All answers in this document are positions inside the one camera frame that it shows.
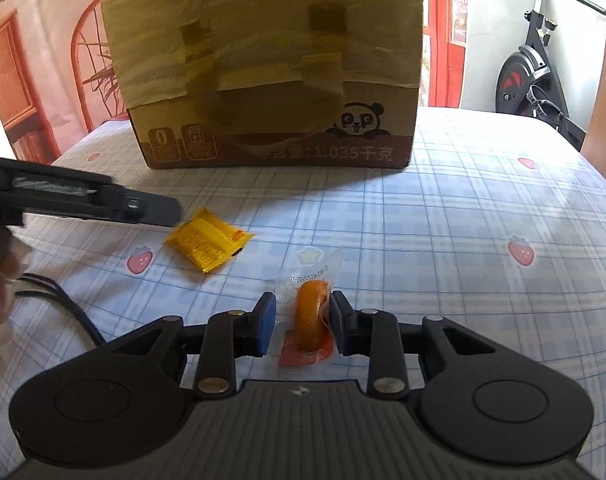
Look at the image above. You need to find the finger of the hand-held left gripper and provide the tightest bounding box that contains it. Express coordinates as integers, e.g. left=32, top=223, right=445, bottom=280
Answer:
left=22, top=160, right=182, bottom=229

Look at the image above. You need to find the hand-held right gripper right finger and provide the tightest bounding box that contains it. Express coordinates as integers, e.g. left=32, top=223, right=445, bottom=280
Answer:
left=329, top=290, right=489, bottom=401

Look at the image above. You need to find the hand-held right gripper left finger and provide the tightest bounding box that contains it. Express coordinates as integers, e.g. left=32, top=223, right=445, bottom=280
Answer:
left=100, top=291, right=277, bottom=395

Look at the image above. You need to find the clear sausage packet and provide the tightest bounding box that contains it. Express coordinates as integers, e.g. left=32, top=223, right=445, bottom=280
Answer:
left=265, top=246, right=346, bottom=370

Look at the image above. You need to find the small yellow foil packet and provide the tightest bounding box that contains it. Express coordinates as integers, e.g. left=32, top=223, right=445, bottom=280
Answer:
left=164, top=207, right=255, bottom=274

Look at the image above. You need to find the brown cardboard box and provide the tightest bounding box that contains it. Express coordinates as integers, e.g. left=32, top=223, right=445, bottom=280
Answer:
left=100, top=0, right=426, bottom=171

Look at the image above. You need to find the checked strawberry tablecloth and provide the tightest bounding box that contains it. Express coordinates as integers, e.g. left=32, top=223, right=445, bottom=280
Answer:
left=0, top=107, right=606, bottom=461

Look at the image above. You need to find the printed room backdrop cloth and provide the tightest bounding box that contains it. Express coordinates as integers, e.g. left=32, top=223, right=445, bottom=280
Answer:
left=0, top=0, right=469, bottom=166

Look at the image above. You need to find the black exercise bike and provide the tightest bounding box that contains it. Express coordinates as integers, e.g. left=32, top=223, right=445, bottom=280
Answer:
left=496, top=0, right=606, bottom=153

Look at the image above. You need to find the black cable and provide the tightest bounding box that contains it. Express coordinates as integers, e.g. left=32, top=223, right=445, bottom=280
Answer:
left=14, top=273, right=104, bottom=347

